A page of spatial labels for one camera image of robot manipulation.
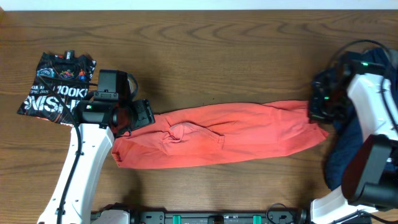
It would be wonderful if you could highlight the orange printed t-shirt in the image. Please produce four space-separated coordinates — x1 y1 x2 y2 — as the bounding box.
111 100 328 169

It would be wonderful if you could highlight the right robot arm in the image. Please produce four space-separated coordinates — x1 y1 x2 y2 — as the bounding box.
299 40 397 223

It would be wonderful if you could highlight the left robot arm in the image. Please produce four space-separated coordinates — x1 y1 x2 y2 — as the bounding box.
38 91 155 223

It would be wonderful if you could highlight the dark blue denim garment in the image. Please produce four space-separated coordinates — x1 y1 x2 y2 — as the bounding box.
324 48 397 191

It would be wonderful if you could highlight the folded black printed t-shirt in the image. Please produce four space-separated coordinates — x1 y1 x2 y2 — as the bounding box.
17 50 96 126

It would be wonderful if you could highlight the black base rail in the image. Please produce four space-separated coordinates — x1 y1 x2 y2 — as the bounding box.
90 203 373 224

